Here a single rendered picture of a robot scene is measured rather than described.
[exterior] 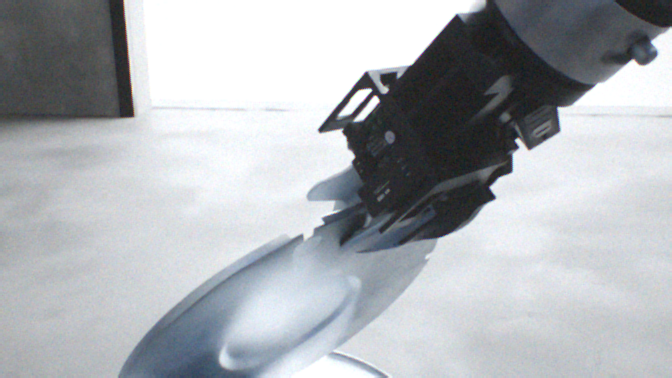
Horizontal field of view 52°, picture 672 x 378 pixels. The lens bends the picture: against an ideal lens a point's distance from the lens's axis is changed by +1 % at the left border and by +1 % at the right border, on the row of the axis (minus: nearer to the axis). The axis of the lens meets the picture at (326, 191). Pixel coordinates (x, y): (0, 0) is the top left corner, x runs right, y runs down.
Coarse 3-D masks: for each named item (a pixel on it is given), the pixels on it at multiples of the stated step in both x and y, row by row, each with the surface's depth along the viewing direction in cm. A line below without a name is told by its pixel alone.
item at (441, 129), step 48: (480, 0) 32; (432, 48) 32; (480, 48) 33; (384, 96) 35; (432, 96) 32; (480, 96) 33; (528, 96) 35; (576, 96) 32; (384, 144) 37; (432, 144) 35; (480, 144) 37; (384, 192) 36; (432, 192) 34
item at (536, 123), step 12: (516, 108) 36; (528, 108) 36; (540, 108) 36; (552, 108) 38; (516, 120) 36; (528, 120) 37; (540, 120) 39; (552, 120) 40; (516, 132) 44; (528, 132) 40; (540, 132) 41; (552, 132) 44; (528, 144) 43
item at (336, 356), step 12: (324, 360) 74; (336, 360) 74; (348, 360) 74; (360, 360) 73; (300, 372) 72; (312, 372) 72; (324, 372) 72; (336, 372) 72; (348, 372) 72; (360, 372) 72; (372, 372) 72; (384, 372) 71
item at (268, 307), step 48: (288, 240) 44; (336, 240) 48; (432, 240) 59; (240, 288) 45; (288, 288) 50; (336, 288) 57; (384, 288) 62; (144, 336) 45; (192, 336) 47; (240, 336) 54; (288, 336) 60; (336, 336) 66
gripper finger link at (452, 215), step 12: (480, 192) 40; (492, 192) 40; (432, 204) 42; (444, 204) 41; (456, 204) 40; (468, 204) 40; (480, 204) 40; (444, 216) 41; (456, 216) 41; (468, 216) 41; (420, 228) 43; (432, 228) 42; (444, 228) 42; (456, 228) 41; (408, 240) 44
